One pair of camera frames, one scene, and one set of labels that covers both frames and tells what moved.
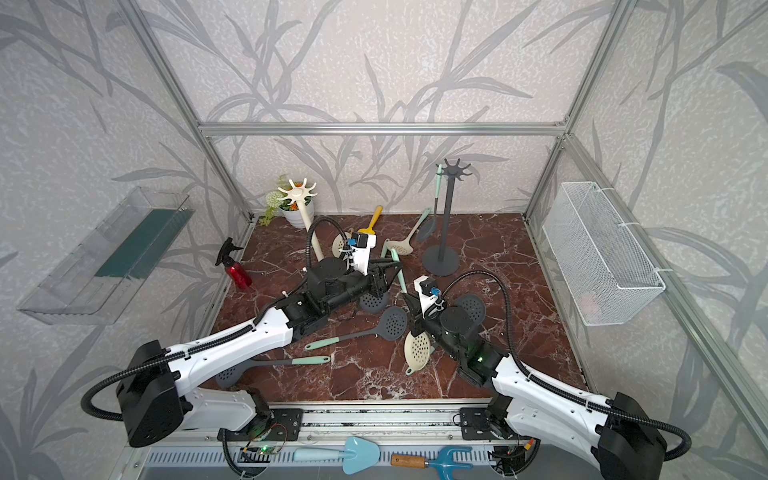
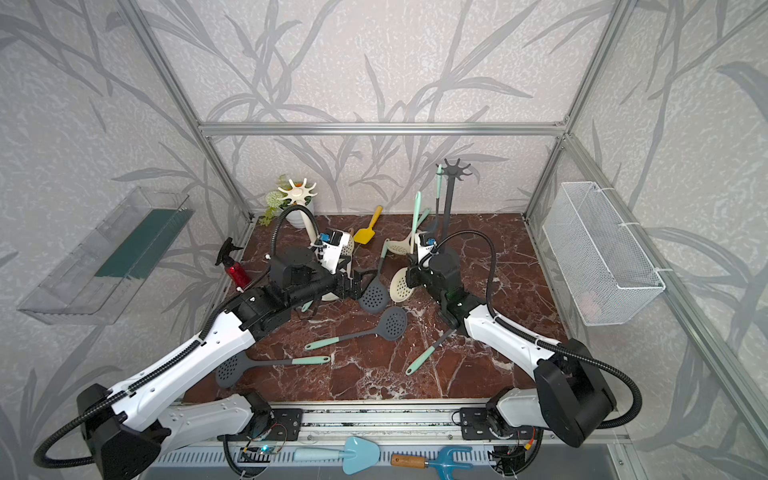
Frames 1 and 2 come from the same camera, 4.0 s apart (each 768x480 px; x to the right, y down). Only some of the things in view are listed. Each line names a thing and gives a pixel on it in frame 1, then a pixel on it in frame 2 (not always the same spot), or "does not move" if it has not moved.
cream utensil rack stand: (299, 193) does not move
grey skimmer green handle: (439, 177) does not move
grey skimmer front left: (229, 378) does not move
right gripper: (417, 316) -> (413, 272)
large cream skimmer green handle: (409, 371) -> (416, 221)
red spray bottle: (235, 269) does not move
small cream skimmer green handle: (404, 247) does not move
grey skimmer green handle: (390, 327) does not move
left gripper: (375, 278) -> (354, 291)
